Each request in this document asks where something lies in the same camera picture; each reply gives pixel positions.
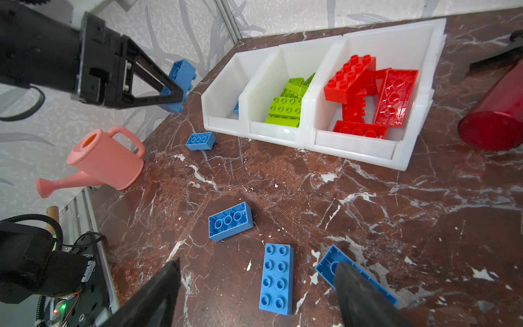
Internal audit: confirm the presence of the red spray bottle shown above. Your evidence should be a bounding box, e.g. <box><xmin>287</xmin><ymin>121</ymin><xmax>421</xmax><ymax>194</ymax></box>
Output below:
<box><xmin>457</xmin><ymin>29</ymin><xmax>523</xmax><ymax>151</ymax></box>

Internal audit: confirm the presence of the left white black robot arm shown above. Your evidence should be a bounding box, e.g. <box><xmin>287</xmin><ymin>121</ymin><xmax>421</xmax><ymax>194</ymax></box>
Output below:
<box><xmin>1</xmin><ymin>1</ymin><xmax>185</xmax><ymax>218</ymax></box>

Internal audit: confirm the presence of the red lego studs up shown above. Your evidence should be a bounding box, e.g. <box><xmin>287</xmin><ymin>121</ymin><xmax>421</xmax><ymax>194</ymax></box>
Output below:
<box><xmin>333</xmin><ymin>121</ymin><xmax>388</xmax><ymax>139</ymax></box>

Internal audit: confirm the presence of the green lego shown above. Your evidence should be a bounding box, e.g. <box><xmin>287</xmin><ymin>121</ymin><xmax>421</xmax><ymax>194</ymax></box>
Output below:
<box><xmin>265</xmin><ymin>117</ymin><xmax>300</xmax><ymax>128</ymax></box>
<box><xmin>281</xmin><ymin>78</ymin><xmax>309</xmax><ymax>99</ymax></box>
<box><xmin>303</xmin><ymin>73</ymin><xmax>315</xmax><ymax>86</ymax></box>

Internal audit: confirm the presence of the white middle bin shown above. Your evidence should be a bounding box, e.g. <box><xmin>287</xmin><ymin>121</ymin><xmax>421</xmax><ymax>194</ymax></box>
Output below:
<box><xmin>238</xmin><ymin>34</ymin><xmax>344</xmax><ymax>150</ymax></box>

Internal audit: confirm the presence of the red lego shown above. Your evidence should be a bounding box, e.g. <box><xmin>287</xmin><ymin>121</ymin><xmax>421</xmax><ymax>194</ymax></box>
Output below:
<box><xmin>342</xmin><ymin>97</ymin><xmax>366</xmax><ymax>123</ymax></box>
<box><xmin>373</xmin><ymin>68</ymin><xmax>419</xmax><ymax>128</ymax></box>
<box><xmin>324</xmin><ymin>54</ymin><xmax>376</xmax><ymax>104</ymax></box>

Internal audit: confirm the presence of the pink watering can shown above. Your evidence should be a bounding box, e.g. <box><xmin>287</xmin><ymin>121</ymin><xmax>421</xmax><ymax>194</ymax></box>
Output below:
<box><xmin>35</xmin><ymin>126</ymin><xmax>146</xmax><ymax>198</ymax></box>

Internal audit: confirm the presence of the blue lego hollow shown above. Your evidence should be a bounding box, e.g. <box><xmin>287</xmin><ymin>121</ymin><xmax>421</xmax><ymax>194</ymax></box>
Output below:
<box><xmin>315</xmin><ymin>245</ymin><xmax>399</xmax><ymax>306</ymax></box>

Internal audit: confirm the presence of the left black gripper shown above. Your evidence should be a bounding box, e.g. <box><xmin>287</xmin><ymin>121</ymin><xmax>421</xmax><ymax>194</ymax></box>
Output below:
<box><xmin>74</xmin><ymin>12</ymin><xmax>184</xmax><ymax>108</ymax></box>

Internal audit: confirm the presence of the left circuit board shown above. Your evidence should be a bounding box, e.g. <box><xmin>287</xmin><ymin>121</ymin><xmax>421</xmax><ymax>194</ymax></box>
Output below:
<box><xmin>45</xmin><ymin>292</ymin><xmax>88</xmax><ymax>327</ymax></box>

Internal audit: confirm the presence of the blue lego studs up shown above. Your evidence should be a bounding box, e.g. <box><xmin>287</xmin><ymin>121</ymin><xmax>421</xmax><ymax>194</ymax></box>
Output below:
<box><xmin>259</xmin><ymin>243</ymin><xmax>294</xmax><ymax>316</ymax></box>

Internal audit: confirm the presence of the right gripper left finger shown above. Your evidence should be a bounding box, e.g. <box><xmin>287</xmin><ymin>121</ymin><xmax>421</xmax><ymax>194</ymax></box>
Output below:
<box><xmin>103</xmin><ymin>259</ymin><xmax>181</xmax><ymax>326</ymax></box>

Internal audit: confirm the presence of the red lego bottom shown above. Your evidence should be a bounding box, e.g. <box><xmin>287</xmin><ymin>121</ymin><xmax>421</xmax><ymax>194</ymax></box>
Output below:
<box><xmin>373</xmin><ymin>68</ymin><xmax>419</xmax><ymax>128</ymax></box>

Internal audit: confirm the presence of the white right bin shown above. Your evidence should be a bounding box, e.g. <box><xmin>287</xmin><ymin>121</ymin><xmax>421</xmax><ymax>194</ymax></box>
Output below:
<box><xmin>305</xmin><ymin>19</ymin><xmax>447</xmax><ymax>171</ymax></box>

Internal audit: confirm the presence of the green lego hollow up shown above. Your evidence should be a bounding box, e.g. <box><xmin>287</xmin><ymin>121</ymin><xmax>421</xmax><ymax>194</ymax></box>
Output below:
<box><xmin>268</xmin><ymin>97</ymin><xmax>302</xmax><ymax>119</ymax></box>

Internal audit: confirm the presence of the white left bin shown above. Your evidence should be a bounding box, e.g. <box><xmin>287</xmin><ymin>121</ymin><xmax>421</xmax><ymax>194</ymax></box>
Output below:
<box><xmin>201</xmin><ymin>46</ymin><xmax>276</xmax><ymax>136</ymax></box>

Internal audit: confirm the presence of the white bin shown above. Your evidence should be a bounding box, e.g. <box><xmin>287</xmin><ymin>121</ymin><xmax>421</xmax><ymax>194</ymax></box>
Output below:
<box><xmin>238</xmin><ymin>34</ymin><xmax>344</xmax><ymax>150</ymax></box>
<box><xmin>305</xmin><ymin>19</ymin><xmax>447</xmax><ymax>171</ymax></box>
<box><xmin>201</xmin><ymin>46</ymin><xmax>276</xmax><ymax>136</ymax></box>

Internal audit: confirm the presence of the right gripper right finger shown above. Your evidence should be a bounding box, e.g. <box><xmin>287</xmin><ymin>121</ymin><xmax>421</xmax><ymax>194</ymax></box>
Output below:
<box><xmin>335</xmin><ymin>262</ymin><xmax>413</xmax><ymax>326</ymax></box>

